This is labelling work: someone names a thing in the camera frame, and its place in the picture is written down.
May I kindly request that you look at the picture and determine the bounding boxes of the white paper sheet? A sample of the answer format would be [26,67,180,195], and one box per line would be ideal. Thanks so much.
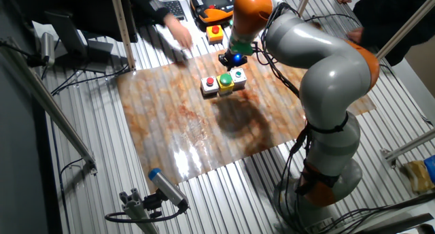
[154,22,205,53]

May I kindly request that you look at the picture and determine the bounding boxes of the diagonal aluminium frame beam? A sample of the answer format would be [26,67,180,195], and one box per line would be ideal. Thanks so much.
[365,0,435,75]

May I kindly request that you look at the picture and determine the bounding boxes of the grey box red button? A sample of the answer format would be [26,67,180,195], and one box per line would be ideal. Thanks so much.
[200,76,220,97]

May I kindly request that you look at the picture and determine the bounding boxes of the onlooker left hand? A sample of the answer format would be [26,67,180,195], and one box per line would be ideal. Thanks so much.
[347,27,364,44]

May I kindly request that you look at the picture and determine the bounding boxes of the aluminium profile camera mount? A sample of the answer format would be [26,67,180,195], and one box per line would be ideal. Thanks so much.
[118,188,160,234]

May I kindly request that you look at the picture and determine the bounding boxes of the blue packet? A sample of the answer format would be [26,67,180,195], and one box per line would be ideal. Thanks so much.
[423,155,435,184]

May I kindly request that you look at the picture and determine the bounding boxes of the silver camera blue cap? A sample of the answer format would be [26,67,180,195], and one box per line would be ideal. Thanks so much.
[148,168,190,210]

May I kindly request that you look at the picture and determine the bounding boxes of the black camera cable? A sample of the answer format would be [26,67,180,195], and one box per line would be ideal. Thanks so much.
[104,206,188,224]

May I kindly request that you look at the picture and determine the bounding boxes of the black keyboard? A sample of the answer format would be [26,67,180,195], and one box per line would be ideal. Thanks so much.
[162,0,186,21]

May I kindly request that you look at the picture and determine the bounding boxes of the upright aluminium frame post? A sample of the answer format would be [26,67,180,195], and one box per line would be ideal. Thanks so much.
[109,0,137,71]

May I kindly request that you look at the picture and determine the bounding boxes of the onlooker in black clothes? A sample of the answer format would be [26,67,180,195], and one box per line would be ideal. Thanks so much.
[339,0,435,67]

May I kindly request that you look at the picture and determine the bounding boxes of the yellow box green mushroom button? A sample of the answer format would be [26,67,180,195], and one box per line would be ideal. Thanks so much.
[216,73,235,96]

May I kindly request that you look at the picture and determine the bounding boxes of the silver cylinder camera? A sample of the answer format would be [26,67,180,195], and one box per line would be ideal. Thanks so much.
[40,32,56,67]

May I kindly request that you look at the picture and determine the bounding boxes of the short aluminium beam with bracket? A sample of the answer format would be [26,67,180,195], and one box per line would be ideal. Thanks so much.
[380,128,435,169]

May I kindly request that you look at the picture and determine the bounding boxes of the grey monitor stand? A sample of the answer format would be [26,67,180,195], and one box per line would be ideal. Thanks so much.
[43,11,115,74]

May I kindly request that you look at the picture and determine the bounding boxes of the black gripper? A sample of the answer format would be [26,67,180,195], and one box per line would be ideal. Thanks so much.
[219,52,248,72]

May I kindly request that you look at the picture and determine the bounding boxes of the operator forearm dark sleeve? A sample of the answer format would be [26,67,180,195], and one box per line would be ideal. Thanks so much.
[128,0,171,26]

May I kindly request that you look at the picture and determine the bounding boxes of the orange box red mushroom button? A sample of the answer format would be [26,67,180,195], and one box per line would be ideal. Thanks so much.
[206,24,224,44]

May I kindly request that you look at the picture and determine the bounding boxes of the long diagonal aluminium beam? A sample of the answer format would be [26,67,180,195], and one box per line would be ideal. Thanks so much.
[0,36,99,176]

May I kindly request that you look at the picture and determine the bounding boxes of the marble pattern mat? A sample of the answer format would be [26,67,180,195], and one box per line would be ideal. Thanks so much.
[116,45,377,194]

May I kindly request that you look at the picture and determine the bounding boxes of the orange black teach pendant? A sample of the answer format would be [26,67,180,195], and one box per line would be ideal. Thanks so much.
[189,0,239,26]

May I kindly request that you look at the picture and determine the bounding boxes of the black floor cable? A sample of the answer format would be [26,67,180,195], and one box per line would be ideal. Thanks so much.
[319,192,435,234]

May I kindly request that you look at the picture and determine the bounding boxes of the black monitor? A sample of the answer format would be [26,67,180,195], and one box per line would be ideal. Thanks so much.
[13,0,139,44]

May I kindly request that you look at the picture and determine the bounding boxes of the brown plastic bag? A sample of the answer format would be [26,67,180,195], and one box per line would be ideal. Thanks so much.
[404,160,435,193]

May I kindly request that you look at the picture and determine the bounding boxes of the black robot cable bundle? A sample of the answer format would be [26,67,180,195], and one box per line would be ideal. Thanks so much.
[253,2,317,233]

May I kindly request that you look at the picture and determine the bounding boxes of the bare operator hand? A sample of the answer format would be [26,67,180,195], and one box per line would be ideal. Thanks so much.
[164,14,194,50]

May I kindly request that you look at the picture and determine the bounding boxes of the grey box small green button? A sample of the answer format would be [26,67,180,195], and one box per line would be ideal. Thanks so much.
[229,67,248,90]

